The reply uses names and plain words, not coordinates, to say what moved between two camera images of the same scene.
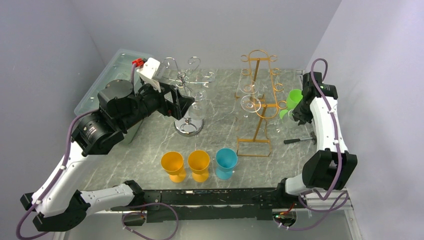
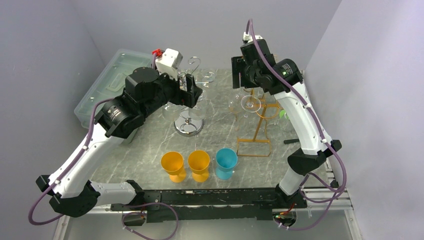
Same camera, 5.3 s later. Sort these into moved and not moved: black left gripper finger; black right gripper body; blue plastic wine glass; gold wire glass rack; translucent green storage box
Moved: black right gripper body; black left gripper finger
Not moved: blue plastic wine glass; translucent green storage box; gold wire glass rack
